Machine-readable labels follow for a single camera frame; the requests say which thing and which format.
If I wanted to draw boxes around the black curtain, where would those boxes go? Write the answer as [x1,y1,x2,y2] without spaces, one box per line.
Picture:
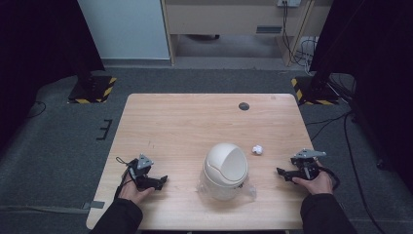
[0,0,106,149]
[309,0,413,193]

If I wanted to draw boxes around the black stand base striped edge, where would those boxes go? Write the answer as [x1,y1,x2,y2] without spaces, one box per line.
[67,74,118,105]
[290,75,340,106]

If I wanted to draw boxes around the black floor cable loop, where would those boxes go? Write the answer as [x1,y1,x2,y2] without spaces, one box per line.
[25,99,48,120]

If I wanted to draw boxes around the person's right hand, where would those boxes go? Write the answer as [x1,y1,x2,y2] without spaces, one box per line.
[291,161,334,196]

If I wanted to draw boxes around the person's left hand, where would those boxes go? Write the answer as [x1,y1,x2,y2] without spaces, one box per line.
[117,178,156,207]

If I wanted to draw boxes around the black gripper wrist strap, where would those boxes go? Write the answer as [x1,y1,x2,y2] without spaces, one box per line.
[113,156,134,200]
[319,166,342,191]

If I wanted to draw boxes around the white panel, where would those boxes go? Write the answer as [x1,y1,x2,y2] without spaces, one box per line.
[77,0,171,60]

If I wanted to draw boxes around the beige wooden desk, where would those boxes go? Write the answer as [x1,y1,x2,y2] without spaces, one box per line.
[160,0,335,68]

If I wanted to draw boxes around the black cable bundle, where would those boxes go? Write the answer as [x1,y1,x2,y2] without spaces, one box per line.
[281,1,319,68]

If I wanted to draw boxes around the black left gripper wrist strap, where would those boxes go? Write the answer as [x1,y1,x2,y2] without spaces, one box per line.
[113,156,134,200]

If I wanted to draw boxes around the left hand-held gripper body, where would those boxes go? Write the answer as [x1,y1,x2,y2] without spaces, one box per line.
[128,153,155,192]

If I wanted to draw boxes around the white dome-lid trash can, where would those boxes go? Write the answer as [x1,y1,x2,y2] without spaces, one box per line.
[203,142,249,201]

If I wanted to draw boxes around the black right gripper wrist strap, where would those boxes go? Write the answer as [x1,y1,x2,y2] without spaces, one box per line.
[319,166,342,191]

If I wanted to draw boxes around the clear plastic bag liner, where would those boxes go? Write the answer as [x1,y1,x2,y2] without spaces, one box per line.
[196,175,258,203]

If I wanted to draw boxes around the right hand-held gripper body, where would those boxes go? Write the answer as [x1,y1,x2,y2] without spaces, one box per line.
[289,148,327,181]

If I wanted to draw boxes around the grey power strip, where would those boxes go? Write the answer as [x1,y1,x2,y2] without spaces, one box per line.
[277,0,302,9]

